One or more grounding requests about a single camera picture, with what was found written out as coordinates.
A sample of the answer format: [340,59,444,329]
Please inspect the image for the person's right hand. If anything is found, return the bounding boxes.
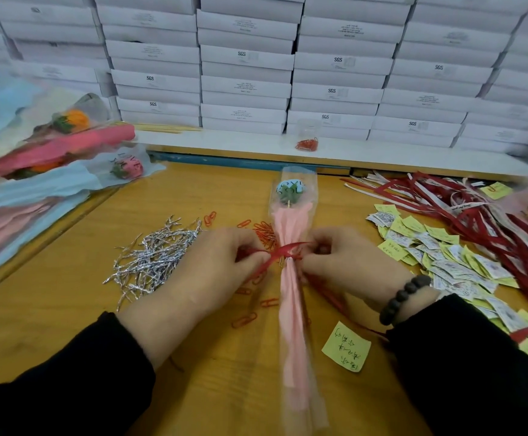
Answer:
[300,225,440,325]

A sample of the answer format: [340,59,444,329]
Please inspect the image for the pile of flowers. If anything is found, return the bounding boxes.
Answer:
[0,72,167,287]

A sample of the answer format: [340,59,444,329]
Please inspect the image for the long white board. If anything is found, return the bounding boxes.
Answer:
[137,130,528,178]

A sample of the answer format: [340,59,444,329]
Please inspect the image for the small bag of red clips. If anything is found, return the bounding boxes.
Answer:
[295,127,320,153]

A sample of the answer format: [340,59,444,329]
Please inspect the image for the pile of red ribbons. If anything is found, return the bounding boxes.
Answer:
[344,170,528,346]

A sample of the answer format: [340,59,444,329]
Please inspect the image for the black bead bracelet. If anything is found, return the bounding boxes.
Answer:
[378,273,434,328]

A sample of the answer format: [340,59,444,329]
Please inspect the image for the person's left forearm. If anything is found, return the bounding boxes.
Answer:
[0,311,158,436]

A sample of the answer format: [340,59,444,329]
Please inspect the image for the wall of stacked white boxes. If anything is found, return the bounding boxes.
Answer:
[0,0,528,155]

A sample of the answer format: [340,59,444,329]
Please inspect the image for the person's left hand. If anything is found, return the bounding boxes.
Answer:
[119,226,272,371]

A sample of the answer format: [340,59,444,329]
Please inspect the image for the pile of silver twist ties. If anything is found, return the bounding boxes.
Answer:
[103,215,203,309]

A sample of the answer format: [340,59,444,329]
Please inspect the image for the pile of orange paper clips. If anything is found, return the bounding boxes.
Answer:
[200,210,312,331]

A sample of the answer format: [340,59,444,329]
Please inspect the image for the wooden sticks bundle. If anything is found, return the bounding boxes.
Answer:
[135,123,202,134]

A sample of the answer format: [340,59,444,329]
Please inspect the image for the single red ribbon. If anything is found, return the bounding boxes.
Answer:
[244,239,392,337]

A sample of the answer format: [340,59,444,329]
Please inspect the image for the blue flower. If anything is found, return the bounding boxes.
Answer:
[268,165,331,436]

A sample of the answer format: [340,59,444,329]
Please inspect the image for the pile of yellow white tags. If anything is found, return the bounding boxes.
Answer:
[321,154,528,375]

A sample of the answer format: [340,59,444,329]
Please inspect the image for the person's right forearm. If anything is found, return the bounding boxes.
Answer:
[386,295,528,436]

